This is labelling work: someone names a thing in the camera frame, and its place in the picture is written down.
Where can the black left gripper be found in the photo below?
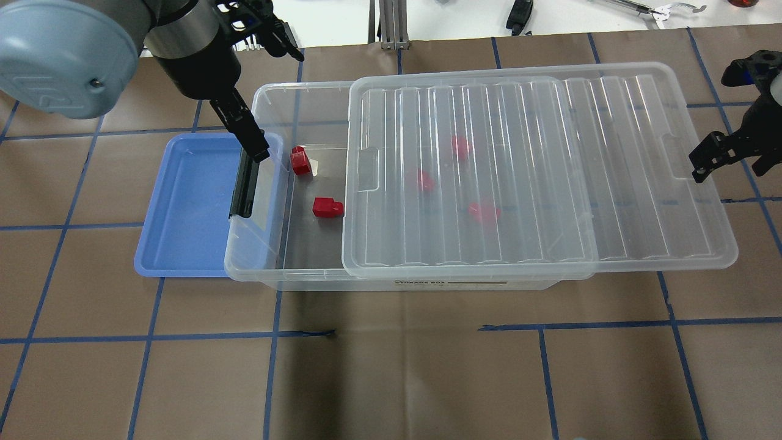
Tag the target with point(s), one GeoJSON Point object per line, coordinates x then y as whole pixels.
{"type": "Point", "coordinates": [197, 71]}

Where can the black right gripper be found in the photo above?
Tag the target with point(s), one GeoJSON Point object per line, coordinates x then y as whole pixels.
{"type": "Point", "coordinates": [765, 120]}

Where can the red block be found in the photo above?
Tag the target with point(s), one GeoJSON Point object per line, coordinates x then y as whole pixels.
{"type": "Point", "coordinates": [326, 207]}
{"type": "Point", "coordinates": [461, 149]}
{"type": "Point", "coordinates": [300, 162]}
{"type": "Point", "coordinates": [424, 182]}
{"type": "Point", "coordinates": [486, 214]}

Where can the clear plastic box lid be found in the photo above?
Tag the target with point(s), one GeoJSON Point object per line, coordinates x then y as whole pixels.
{"type": "Point", "coordinates": [633, 132]}

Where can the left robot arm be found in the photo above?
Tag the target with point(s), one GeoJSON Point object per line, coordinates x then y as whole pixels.
{"type": "Point", "coordinates": [75, 58]}

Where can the clear plastic storage box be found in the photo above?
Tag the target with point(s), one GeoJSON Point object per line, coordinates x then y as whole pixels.
{"type": "Point", "coordinates": [293, 201]}

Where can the blue plastic tray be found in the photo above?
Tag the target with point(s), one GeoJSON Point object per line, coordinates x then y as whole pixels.
{"type": "Point", "coordinates": [189, 229]}

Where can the red object at edge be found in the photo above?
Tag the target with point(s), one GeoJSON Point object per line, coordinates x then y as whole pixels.
{"type": "Point", "coordinates": [743, 3]}

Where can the metal tool on table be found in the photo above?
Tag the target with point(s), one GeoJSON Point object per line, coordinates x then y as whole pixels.
{"type": "Point", "coordinates": [660, 14]}

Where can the black tool on table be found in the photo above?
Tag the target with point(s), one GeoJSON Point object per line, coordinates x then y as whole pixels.
{"type": "Point", "coordinates": [518, 16]}

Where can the black box latch handle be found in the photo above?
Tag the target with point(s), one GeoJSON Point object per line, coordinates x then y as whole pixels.
{"type": "Point", "coordinates": [244, 191]}

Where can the aluminium frame post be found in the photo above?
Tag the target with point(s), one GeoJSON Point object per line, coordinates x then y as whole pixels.
{"type": "Point", "coordinates": [387, 24]}

